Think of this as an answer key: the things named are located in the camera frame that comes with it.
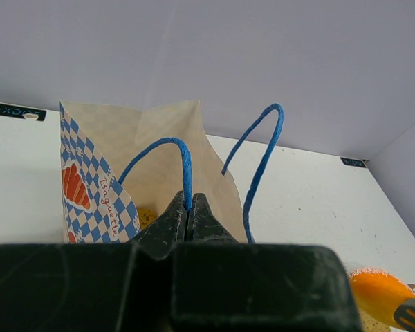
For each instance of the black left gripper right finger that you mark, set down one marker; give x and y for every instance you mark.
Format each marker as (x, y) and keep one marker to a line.
(219, 284)

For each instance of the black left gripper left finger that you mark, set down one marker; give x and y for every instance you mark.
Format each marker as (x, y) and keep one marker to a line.
(91, 287)

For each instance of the small thin toast slice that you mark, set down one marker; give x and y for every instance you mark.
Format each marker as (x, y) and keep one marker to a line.
(146, 216)

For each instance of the paper bread bag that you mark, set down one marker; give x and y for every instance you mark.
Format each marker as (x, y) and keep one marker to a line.
(117, 163)

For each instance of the heart toast slice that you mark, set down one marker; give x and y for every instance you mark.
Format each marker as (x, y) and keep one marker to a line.
(370, 324)

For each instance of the orange oval bread roll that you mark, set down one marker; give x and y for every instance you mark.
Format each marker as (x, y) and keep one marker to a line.
(379, 293)

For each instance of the clear plastic tray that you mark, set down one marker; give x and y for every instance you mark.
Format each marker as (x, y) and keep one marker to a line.
(350, 266)

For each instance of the right black label sticker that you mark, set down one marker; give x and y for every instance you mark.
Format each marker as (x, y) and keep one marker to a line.
(353, 162)

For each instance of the black label sticker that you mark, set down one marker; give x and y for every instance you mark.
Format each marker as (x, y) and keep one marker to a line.
(353, 162)
(16, 111)

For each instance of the left black label sticker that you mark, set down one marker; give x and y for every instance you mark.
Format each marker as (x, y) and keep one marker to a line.
(16, 111)

